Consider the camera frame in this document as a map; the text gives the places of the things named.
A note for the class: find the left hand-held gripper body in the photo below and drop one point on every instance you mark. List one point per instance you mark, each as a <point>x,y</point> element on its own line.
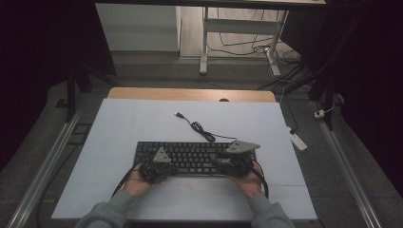
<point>153,171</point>

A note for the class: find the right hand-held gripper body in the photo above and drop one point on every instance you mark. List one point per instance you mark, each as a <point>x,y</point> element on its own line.
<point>240,164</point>

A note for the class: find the black keyboard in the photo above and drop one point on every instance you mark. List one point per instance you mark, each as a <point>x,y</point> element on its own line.
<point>193,155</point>

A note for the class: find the person's left hand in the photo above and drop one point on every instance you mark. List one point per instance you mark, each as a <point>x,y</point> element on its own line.
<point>136,185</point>

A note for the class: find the person's right hand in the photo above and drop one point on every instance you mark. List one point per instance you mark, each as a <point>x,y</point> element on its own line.
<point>250,185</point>

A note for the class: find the white board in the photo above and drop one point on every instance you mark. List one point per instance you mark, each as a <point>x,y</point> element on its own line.
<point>158,120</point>

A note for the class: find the white power strip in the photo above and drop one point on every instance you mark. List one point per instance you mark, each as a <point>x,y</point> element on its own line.
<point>298,141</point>

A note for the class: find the wooden table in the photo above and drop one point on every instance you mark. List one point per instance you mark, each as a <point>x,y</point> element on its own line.
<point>190,94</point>

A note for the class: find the small white adapter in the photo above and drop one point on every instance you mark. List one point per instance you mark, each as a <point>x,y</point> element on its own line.
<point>319,114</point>

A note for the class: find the black stand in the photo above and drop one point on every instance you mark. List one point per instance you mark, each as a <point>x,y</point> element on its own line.
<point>71,91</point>
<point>326,82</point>

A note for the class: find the white-legged desk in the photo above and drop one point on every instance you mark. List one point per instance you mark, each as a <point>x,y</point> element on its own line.
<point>240,26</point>

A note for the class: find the white cabinet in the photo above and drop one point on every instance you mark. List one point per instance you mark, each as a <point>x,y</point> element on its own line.
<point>139,28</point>

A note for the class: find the aluminium rail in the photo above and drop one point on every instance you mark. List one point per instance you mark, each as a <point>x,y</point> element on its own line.
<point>44,167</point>
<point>348,171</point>

